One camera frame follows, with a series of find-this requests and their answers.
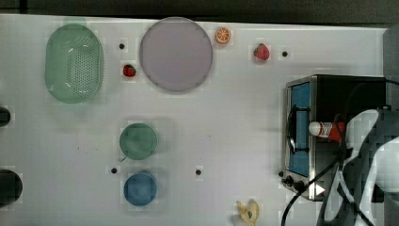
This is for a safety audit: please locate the black round object lower left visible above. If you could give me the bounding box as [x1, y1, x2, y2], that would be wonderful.
[0, 169, 23, 208]

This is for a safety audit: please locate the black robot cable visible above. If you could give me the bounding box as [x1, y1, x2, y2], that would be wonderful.
[279, 113, 377, 226]

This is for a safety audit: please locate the yellow plush toy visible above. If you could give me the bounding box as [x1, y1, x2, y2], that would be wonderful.
[236, 200, 260, 226]

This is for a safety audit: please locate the green perforated basket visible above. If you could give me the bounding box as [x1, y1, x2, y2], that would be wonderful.
[44, 24, 104, 104]

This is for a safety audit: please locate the black object left edge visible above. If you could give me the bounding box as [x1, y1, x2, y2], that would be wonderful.
[0, 106, 11, 127]

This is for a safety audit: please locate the blue bowl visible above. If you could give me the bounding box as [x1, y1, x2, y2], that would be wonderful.
[123, 170, 157, 206]

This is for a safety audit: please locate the orange slice toy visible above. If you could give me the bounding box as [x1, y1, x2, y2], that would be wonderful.
[215, 27, 231, 44]

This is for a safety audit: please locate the small red strawberry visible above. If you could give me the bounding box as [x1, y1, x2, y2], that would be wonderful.
[122, 64, 136, 77]

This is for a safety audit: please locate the lilac round plate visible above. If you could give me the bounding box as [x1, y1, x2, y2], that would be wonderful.
[139, 17, 213, 92]

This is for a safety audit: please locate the black toy oven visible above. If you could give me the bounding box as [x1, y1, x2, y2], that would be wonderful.
[279, 74, 386, 202]

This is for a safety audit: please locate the large red strawberry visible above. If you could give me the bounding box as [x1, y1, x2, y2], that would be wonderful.
[253, 43, 270, 60]

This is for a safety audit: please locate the red plush ketchup bottle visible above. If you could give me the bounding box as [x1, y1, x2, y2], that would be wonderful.
[309, 121, 345, 142]

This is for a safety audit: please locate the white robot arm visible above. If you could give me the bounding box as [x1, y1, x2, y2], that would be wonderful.
[317, 109, 398, 226]

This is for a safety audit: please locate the green bowl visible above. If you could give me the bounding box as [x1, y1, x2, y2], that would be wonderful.
[119, 123, 158, 161]

